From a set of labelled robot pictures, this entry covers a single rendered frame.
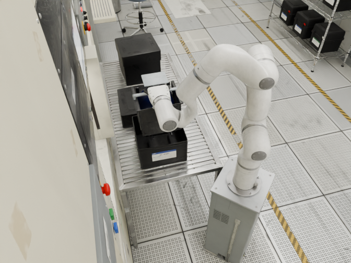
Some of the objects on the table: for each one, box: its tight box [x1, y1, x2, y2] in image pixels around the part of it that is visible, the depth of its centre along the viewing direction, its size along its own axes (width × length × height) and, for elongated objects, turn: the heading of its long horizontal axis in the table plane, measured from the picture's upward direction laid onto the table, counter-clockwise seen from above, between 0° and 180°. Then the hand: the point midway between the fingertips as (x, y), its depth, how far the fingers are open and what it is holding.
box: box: [114, 33, 161, 86], centre depth 233 cm, size 29×29×25 cm
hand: (155, 82), depth 151 cm, fingers closed on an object, 3 cm apart
